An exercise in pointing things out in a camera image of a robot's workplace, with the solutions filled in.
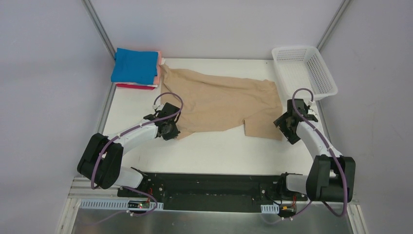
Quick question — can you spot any purple cable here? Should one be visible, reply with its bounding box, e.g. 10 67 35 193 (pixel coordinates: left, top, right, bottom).
90 92 185 190
291 88 350 217

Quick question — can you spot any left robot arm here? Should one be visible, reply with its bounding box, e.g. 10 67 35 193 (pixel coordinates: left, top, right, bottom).
77 102 181 189

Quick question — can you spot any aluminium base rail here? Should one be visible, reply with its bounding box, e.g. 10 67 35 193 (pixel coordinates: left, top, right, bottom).
68 177 119 199

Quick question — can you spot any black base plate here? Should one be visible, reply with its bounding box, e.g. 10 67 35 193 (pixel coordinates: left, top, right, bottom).
137 172 308 213

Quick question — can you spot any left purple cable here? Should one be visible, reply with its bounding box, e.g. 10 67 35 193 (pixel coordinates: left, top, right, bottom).
90 92 185 190

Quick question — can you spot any aluminium frame post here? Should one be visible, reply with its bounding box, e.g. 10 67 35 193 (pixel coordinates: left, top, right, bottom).
81 0 116 59
316 0 353 52

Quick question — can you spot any pink folded t shirt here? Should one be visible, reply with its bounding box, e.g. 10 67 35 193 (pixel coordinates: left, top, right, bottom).
153 51 162 86

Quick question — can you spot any right aluminium frame post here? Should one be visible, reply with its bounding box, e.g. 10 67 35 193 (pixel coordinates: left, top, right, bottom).
316 0 353 52

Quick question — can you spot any white cable duct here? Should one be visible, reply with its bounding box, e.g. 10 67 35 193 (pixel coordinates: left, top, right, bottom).
79 199 164 211
260 203 280 214

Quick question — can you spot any left aluminium frame post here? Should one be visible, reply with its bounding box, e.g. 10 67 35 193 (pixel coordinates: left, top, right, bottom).
81 0 116 59

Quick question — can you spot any white plastic basket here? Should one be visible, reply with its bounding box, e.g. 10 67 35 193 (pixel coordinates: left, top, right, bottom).
271 45 338 101

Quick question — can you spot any right white cable duct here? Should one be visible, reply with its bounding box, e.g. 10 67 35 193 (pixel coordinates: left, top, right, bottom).
260 203 280 214

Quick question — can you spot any red folded t shirt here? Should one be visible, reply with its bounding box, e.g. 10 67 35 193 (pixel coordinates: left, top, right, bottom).
115 83 157 90

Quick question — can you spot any left white cable duct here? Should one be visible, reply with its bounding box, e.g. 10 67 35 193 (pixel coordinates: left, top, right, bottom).
79 199 164 211

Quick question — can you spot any blue folded t shirt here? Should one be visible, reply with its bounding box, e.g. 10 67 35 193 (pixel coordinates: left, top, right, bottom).
111 48 159 85

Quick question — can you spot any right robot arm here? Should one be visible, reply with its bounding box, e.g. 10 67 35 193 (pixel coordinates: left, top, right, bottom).
274 99 356 202

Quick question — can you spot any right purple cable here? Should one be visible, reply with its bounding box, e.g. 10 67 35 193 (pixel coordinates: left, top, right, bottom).
291 88 350 217

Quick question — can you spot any beige t shirt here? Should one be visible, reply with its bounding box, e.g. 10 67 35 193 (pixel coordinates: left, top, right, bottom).
161 65 282 140

